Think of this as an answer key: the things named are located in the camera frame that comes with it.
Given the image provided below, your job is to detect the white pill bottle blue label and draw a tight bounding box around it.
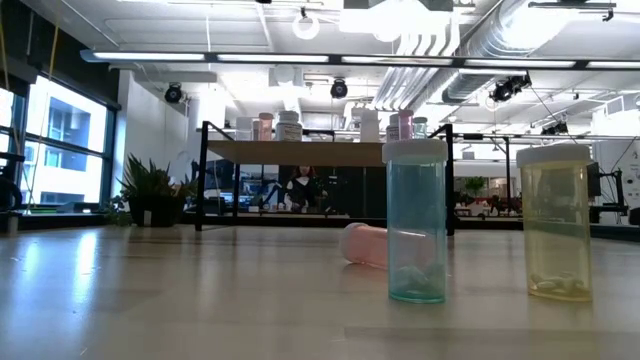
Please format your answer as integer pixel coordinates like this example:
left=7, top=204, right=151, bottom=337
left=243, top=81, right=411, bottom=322
left=275, top=110, right=304, bottom=143

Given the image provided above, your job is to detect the white Melatonin supplement bottle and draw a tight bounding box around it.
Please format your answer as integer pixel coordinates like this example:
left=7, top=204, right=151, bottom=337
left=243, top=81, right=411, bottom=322
left=358, top=108, right=380, bottom=144

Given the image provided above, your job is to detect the clear jar white cap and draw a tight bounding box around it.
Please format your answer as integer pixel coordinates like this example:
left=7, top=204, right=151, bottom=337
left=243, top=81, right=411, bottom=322
left=235, top=116, right=255, bottom=142

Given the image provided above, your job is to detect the teal vial white cap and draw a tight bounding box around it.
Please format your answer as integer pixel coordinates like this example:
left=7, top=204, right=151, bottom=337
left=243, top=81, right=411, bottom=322
left=381, top=138, right=450, bottom=305

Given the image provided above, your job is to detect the purple vial white cap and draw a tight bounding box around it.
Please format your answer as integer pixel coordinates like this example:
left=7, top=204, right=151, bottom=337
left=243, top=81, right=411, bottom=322
left=398, top=109, right=416, bottom=142

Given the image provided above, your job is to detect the yellow vial white cap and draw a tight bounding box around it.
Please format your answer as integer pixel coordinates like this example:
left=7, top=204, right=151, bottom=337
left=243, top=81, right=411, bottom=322
left=515, top=144, right=595, bottom=304

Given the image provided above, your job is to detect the person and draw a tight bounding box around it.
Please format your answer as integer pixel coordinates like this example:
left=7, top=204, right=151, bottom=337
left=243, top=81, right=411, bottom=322
left=283, top=165, right=329, bottom=214

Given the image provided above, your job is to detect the black ceiling spotlight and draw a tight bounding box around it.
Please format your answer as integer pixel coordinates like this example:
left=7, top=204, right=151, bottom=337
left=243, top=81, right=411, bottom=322
left=487, top=73, right=534, bottom=104
left=163, top=82, right=184, bottom=105
left=539, top=119, right=571, bottom=136
left=329, top=78, right=350, bottom=100

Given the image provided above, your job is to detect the small plant white pot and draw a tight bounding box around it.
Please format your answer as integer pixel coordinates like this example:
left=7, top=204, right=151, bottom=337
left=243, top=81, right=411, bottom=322
left=462, top=174, right=490, bottom=217

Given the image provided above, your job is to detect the green plant black pot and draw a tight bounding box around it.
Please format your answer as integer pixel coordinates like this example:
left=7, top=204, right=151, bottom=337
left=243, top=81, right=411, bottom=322
left=102, top=152, right=199, bottom=229

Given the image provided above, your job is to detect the long ceiling light strip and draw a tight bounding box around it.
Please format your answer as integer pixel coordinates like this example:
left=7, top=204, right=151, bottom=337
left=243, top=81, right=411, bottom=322
left=79, top=48, right=640, bottom=71

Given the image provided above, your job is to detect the large glass window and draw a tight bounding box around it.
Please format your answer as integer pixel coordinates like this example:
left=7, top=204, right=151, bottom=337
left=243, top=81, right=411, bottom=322
left=0, top=74, right=119, bottom=216

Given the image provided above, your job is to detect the black computer monitor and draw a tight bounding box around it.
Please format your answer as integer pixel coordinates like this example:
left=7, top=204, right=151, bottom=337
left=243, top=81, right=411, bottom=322
left=585, top=160, right=603, bottom=199

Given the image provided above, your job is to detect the wooden shelf black metal frame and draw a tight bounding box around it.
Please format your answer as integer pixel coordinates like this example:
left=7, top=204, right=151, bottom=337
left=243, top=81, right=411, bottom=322
left=194, top=119, right=456, bottom=238

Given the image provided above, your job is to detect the white ring lamp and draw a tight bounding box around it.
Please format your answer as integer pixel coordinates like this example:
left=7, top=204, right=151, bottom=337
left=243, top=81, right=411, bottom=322
left=291, top=12, right=322, bottom=41

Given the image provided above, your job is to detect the silver ventilation duct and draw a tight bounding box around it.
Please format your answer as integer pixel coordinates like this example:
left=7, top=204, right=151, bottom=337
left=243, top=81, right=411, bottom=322
left=439, top=0, right=576, bottom=104

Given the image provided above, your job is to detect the yellow cable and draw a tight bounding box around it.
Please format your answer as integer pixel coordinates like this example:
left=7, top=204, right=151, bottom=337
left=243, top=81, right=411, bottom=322
left=47, top=0, right=65, bottom=84

